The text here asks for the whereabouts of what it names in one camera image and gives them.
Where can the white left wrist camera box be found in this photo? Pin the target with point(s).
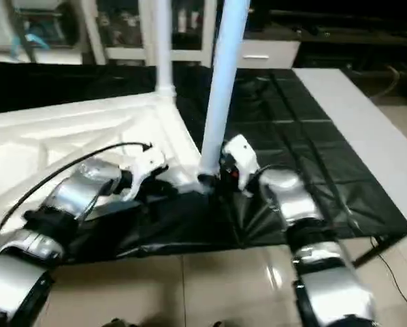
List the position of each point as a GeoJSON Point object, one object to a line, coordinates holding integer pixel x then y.
{"type": "Point", "coordinates": [145, 167]}

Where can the white plastic table top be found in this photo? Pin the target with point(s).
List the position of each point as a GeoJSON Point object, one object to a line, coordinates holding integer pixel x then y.
{"type": "Point", "coordinates": [60, 136]}

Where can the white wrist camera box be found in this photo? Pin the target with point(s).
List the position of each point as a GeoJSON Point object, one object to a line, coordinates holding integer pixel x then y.
{"type": "Point", "coordinates": [239, 158]}
{"type": "Point", "coordinates": [145, 167]}

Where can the black metal stand leg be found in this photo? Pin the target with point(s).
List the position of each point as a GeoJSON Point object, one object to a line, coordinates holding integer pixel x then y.
{"type": "Point", "coordinates": [387, 248]}

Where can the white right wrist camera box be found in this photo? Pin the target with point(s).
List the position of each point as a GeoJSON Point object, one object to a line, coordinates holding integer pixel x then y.
{"type": "Point", "coordinates": [239, 158]}

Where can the white drawer unit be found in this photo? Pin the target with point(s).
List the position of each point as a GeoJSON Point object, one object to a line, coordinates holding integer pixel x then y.
{"type": "Point", "coordinates": [265, 53]}

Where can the white glass door cabinet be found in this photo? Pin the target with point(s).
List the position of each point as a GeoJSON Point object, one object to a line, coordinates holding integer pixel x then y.
{"type": "Point", "coordinates": [128, 27]}

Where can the white plastic table leg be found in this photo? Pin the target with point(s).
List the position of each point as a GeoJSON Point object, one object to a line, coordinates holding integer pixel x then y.
{"type": "Point", "coordinates": [164, 44]}
{"type": "Point", "coordinates": [225, 75]}

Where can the white drawer cabinet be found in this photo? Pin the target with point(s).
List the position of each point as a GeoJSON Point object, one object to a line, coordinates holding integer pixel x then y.
{"type": "Point", "coordinates": [353, 20]}

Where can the black work mat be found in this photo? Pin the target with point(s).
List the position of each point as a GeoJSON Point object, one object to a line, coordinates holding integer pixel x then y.
{"type": "Point", "coordinates": [305, 157]}

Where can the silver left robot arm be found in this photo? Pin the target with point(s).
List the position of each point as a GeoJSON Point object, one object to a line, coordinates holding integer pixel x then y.
{"type": "Point", "coordinates": [60, 211]}

